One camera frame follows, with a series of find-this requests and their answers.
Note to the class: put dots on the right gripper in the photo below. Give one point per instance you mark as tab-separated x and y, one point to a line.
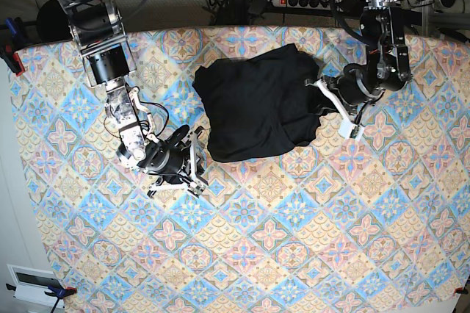
171	161

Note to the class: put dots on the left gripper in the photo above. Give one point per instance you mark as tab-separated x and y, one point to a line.
354	87

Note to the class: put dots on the black t-shirt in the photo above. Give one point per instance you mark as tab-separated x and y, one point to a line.
261	107

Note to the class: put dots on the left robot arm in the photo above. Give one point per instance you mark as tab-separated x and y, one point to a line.
380	26

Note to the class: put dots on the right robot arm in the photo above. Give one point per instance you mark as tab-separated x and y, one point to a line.
97	27

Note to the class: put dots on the white power strip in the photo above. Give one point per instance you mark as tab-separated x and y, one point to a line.
302	4

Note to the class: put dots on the patterned tablecloth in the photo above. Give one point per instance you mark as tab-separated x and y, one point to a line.
338	226

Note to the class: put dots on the blue orange clamp upper left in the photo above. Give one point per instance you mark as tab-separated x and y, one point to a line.
8	51

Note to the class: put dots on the blue orange clamp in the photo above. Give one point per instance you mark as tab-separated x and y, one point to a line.
8	51
55	292

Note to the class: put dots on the blue orange clamp lower left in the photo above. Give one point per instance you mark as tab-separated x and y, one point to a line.
55	292

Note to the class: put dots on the white floor vent box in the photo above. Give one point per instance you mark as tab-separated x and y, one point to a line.
31	285

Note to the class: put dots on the orange clamp lower right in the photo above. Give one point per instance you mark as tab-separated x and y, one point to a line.
461	291

